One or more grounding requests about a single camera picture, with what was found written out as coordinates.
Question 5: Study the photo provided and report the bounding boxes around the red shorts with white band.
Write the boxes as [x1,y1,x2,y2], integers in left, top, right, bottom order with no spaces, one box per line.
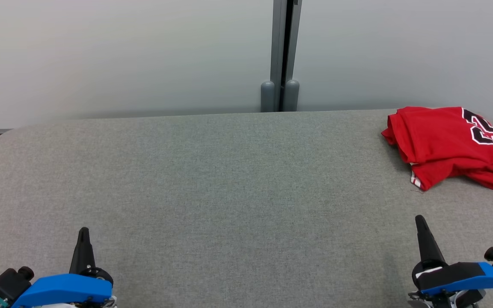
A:
[418,165,493,193]

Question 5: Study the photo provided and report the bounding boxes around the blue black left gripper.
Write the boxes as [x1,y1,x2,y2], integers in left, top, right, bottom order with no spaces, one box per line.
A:
[11,227,113,308]

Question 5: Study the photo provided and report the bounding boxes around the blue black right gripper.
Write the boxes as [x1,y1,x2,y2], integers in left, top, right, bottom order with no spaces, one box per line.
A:
[413,215,493,296]

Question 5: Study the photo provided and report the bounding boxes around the red jersey with white sleeves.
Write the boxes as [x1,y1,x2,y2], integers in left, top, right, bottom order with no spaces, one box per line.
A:
[381,106,493,191]

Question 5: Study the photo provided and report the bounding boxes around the grey metal partition post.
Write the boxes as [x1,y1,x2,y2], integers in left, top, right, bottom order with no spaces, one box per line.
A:
[261,0,303,113]

